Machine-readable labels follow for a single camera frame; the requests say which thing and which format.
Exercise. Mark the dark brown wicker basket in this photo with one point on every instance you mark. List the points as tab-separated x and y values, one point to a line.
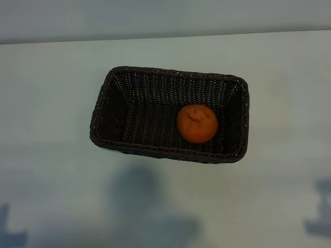
144	124

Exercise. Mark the orange fruit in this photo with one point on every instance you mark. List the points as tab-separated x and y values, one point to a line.
197	124

